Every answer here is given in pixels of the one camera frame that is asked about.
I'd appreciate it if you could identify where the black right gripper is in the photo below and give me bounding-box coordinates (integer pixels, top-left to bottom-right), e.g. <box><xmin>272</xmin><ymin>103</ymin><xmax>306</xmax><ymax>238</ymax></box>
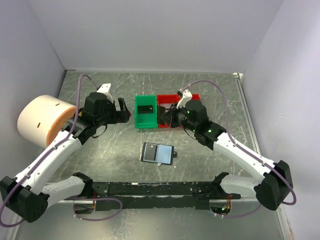
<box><xmin>160</xmin><ymin>101</ymin><xmax>198</xmax><ymax>133</ymax></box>

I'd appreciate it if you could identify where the black card from holder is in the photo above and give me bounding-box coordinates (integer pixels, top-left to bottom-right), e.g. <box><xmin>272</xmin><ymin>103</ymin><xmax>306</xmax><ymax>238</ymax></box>
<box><xmin>157</xmin><ymin>105</ymin><xmax>166</xmax><ymax>126</ymax></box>

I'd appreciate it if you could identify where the black leather card holder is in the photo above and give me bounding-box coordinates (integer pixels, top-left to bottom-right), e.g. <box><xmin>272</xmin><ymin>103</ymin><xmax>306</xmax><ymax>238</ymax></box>
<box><xmin>140</xmin><ymin>142</ymin><xmax>178</xmax><ymax>166</ymax></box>

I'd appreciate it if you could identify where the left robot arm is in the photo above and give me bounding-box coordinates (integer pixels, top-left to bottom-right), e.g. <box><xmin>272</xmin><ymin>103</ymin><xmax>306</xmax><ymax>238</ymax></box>
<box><xmin>0</xmin><ymin>92</ymin><xmax>131</xmax><ymax>223</ymax></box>

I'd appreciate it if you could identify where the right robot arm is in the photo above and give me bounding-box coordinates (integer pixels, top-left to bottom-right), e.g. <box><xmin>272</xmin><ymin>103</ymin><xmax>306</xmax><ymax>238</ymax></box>
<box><xmin>160</xmin><ymin>100</ymin><xmax>293</xmax><ymax>211</ymax></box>

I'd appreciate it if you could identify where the black card in holder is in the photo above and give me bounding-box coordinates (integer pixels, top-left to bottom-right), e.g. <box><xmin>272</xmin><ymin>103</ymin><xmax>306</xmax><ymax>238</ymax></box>
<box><xmin>143</xmin><ymin>143</ymin><xmax>158</xmax><ymax>161</ymax></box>

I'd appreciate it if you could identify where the red bin left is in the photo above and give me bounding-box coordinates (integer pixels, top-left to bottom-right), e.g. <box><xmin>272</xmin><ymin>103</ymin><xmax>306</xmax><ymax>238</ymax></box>
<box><xmin>156</xmin><ymin>94</ymin><xmax>180</xmax><ymax>128</ymax></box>

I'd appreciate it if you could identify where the red bin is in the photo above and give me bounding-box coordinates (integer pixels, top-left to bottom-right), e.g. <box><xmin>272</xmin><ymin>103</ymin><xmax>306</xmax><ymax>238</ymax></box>
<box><xmin>156</xmin><ymin>94</ymin><xmax>180</xmax><ymax>128</ymax></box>
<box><xmin>191</xmin><ymin>93</ymin><xmax>201</xmax><ymax>100</ymax></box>

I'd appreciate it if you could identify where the green bin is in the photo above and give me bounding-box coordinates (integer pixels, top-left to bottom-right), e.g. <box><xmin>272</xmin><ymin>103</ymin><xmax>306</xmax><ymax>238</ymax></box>
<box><xmin>134</xmin><ymin>95</ymin><xmax>158</xmax><ymax>129</ymax></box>

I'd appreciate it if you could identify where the red bin right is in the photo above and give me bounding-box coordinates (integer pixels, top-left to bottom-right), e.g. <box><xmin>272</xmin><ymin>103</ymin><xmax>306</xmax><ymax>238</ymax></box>
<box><xmin>191</xmin><ymin>93</ymin><xmax>201</xmax><ymax>100</ymax></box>

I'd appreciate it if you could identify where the white and orange cylinder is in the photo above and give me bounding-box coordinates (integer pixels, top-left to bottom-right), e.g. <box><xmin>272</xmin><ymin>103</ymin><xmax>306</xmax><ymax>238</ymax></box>
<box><xmin>17</xmin><ymin>95</ymin><xmax>76</xmax><ymax>149</ymax></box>

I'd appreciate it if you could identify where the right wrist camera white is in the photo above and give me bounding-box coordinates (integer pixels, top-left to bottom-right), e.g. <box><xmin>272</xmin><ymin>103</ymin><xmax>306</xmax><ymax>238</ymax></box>
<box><xmin>176</xmin><ymin>89</ymin><xmax>193</xmax><ymax>109</ymax></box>

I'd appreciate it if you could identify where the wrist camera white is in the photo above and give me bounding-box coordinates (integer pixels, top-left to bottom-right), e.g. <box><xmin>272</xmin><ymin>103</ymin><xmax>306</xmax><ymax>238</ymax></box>
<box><xmin>96</xmin><ymin>83</ymin><xmax>114</xmax><ymax>102</ymax></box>
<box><xmin>176</xmin><ymin>89</ymin><xmax>193</xmax><ymax>109</ymax></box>

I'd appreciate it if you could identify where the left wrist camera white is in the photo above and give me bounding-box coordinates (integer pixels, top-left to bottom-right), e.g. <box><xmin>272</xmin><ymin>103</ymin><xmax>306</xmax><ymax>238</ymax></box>
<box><xmin>96</xmin><ymin>83</ymin><xmax>114</xmax><ymax>102</ymax></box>

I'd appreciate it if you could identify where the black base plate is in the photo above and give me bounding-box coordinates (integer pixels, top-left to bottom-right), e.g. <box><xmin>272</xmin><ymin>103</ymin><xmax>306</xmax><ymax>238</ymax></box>
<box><xmin>79</xmin><ymin>180</ymin><xmax>239</xmax><ymax>211</ymax></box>

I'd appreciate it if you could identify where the aluminium rail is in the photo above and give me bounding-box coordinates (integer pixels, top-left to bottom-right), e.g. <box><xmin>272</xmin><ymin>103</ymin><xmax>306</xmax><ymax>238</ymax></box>
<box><xmin>63</xmin><ymin>194</ymin><xmax>248</xmax><ymax>201</ymax></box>

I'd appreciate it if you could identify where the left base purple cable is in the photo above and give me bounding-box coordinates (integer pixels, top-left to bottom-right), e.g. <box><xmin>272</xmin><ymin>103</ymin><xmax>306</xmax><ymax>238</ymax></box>
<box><xmin>72</xmin><ymin>197</ymin><xmax>123</xmax><ymax>221</ymax></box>

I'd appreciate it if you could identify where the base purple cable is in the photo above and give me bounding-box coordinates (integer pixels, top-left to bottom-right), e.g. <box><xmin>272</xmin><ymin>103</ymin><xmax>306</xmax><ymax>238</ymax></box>
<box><xmin>213</xmin><ymin>203</ymin><xmax>262</xmax><ymax>219</ymax></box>
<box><xmin>72</xmin><ymin>197</ymin><xmax>123</xmax><ymax>221</ymax></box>

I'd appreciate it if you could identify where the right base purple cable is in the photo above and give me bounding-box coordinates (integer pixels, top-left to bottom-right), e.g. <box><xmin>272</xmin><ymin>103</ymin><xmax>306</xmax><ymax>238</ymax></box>
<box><xmin>213</xmin><ymin>203</ymin><xmax>262</xmax><ymax>219</ymax></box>

